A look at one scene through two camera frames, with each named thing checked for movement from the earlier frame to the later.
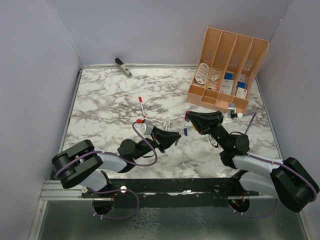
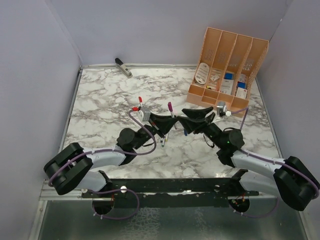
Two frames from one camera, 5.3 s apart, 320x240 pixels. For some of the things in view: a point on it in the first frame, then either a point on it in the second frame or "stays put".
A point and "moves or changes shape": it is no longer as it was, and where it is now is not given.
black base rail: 171,193 stays put
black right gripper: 202,121 → 196,119
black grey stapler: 123,68 stays put
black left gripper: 165,139 → 162,124
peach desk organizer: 228,67 stays put
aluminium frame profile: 53,190 stays put
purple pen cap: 186,113 moves or changes shape
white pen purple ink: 177,140 → 170,106
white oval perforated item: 202,73 stays put
